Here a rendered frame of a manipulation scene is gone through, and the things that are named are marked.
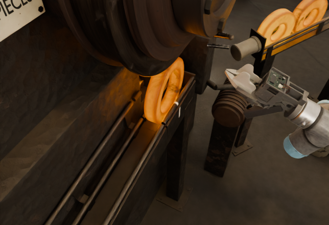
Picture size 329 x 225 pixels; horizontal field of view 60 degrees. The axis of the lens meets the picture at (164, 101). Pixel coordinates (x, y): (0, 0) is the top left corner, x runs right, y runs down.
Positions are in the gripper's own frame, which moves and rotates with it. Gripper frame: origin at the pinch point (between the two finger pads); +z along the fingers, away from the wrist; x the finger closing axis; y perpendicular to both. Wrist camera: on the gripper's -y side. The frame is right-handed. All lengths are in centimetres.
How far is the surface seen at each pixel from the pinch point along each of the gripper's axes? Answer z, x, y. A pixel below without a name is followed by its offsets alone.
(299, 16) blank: -12.4, -41.1, 3.3
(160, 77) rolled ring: 14.1, 17.3, 4.0
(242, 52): -1.7, -20.5, -6.6
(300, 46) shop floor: -45, -139, -64
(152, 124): 10.7, 19.0, -12.9
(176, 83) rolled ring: 11.0, 7.6, -5.7
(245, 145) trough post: -33, -35, -67
